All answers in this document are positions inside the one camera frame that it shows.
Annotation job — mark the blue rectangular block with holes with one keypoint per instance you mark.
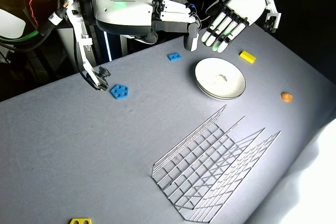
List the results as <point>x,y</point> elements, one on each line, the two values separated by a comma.
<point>174,56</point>

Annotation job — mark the orange spiral toy bread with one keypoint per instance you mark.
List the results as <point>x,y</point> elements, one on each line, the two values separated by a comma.
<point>287,97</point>

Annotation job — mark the yellow rectangular block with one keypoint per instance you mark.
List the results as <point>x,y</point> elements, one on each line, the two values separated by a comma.
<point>247,57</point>

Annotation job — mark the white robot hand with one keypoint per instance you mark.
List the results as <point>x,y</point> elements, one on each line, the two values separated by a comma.
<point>123,9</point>
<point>246,3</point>

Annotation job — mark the grey table cloth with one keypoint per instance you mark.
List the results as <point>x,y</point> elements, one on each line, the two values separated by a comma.
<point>78,142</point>

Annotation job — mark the yellow block with holes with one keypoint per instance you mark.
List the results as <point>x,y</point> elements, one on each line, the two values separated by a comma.
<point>81,221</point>

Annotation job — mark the blue pentagon block with holes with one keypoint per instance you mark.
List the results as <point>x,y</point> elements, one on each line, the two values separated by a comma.
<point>119,92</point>

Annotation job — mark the black post with blue light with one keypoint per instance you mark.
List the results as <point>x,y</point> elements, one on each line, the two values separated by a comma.
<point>101,48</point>

